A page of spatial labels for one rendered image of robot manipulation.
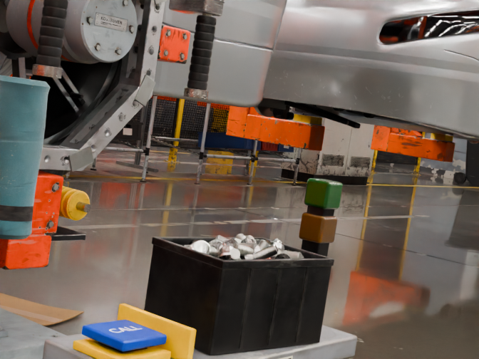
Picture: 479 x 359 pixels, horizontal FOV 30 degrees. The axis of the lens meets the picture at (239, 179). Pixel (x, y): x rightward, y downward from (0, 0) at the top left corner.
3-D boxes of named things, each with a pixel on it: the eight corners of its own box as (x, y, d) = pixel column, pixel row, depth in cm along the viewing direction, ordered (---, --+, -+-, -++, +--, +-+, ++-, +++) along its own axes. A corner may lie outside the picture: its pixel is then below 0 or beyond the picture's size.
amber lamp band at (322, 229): (312, 238, 133) (316, 211, 132) (334, 243, 130) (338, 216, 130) (296, 238, 129) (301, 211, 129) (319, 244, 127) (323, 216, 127)
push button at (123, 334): (123, 336, 107) (125, 318, 107) (165, 352, 102) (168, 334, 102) (78, 343, 101) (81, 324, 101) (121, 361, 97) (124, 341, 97)
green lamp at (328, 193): (317, 204, 132) (321, 178, 132) (340, 209, 130) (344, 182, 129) (301, 204, 129) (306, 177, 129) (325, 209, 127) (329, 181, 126)
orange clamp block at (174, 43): (131, 55, 185) (161, 61, 192) (158, 58, 181) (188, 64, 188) (136, 22, 185) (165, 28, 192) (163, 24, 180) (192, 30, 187)
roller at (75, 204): (4, 196, 191) (7, 169, 191) (97, 223, 173) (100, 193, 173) (-19, 195, 187) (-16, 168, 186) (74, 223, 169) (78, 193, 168)
